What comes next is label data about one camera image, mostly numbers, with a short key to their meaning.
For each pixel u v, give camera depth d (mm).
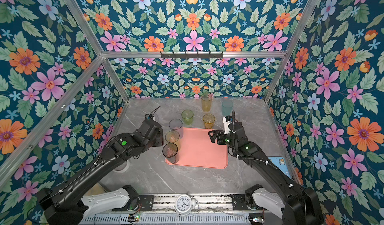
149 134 532
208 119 1053
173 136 893
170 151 832
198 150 926
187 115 1016
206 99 1020
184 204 705
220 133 694
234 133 587
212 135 713
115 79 1063
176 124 876
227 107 1014
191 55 935
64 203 379
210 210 719
